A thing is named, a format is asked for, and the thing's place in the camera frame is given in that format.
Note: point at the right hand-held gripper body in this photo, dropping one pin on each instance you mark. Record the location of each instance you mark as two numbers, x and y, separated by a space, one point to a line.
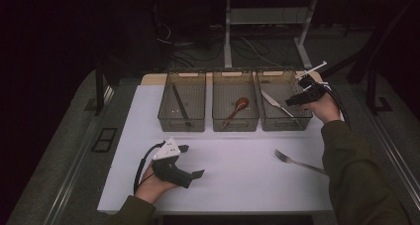
313 92

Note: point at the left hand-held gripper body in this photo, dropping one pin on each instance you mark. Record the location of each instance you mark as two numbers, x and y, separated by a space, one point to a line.
168 170

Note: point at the steel table knife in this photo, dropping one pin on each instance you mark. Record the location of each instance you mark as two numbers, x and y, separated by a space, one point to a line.
274 102

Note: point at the clear brown plastic basket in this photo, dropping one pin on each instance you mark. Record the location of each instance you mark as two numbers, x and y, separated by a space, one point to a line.
194 99
231 92
280 86

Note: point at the brown wooden spoon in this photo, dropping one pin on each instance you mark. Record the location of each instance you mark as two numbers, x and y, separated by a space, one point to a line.
242 103

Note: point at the steel fork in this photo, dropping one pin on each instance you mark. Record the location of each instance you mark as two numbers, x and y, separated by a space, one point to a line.
297 162

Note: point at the person's right hand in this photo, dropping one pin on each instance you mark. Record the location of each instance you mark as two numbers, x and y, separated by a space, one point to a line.
325 107

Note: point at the person's left hand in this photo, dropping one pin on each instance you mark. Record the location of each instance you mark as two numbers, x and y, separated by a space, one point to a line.
152 188

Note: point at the white board table cover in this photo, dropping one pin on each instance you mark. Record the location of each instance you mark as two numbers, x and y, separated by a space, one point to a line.
237 188

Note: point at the black metal stand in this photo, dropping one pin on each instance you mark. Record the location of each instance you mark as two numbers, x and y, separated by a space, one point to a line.
371 86

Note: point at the white metal desk frame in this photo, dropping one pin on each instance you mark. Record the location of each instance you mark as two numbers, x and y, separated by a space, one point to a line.
227 36

